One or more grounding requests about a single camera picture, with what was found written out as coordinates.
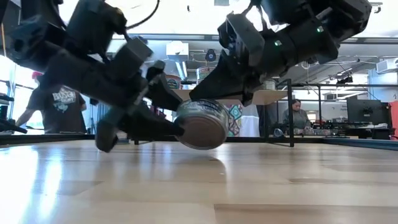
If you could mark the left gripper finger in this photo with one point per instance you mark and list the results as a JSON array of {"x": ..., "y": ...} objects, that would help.
[
  {"x": 161, "y": 93},
  {"x": 143, "y": 124}
]

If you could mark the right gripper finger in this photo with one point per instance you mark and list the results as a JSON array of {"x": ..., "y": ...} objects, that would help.
[
  {"x": 246, "y": 99},
  {"x": 227, "y": 84}
]

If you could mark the green albacore tuna can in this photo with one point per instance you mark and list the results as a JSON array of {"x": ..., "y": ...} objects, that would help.
[{"x": 269, "y": 85}]

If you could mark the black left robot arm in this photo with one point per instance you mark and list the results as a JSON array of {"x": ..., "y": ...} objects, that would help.
[{"x": 93, "y": 28}]

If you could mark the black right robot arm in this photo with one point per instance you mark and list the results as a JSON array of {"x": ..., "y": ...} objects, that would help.
[{"x": 342, "y": 18}]

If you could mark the colourful patchwork panel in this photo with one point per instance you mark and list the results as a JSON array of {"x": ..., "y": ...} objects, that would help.
[{"x": 235, "y": 119}]

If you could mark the white fabric panel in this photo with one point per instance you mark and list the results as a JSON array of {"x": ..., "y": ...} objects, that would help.
[{"x": 250, "y": 124}]

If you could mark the person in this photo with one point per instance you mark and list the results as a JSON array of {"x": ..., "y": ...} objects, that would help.
[
  {"x": 298, "y": 116},
  {"x": 59, "y": 109}
]

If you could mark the white ceiling fixture box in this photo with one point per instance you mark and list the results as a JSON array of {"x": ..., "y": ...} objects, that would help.
[{"x": 177, "y": 48}]

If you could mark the large bright window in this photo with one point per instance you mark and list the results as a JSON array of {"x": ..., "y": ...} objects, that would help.
[{"x": 9, "y": 93}]

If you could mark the black stand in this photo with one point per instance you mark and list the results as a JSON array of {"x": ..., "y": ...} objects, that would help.
[{"x": 6, "y": 126}]

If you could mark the black computer monitor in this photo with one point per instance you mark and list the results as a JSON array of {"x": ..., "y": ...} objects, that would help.
[{"x": 367, "y": 112}]

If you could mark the cluttered background desk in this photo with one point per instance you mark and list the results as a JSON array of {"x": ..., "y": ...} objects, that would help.
[{"x": 379, "y": 133}]

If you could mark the black ceiling camera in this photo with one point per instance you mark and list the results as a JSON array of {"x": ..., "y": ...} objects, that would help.
[{"x": 210, "y": 56}]

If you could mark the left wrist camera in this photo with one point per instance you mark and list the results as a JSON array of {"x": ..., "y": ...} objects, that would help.
[{"x": 133, "y": 56}]

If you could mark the grey overhead frame bar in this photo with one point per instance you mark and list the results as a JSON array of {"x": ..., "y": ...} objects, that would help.
[{"x": 186, "y": 37}]

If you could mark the white wall unit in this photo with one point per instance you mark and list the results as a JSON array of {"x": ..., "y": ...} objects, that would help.
[{"x": 387, "y": 66}]

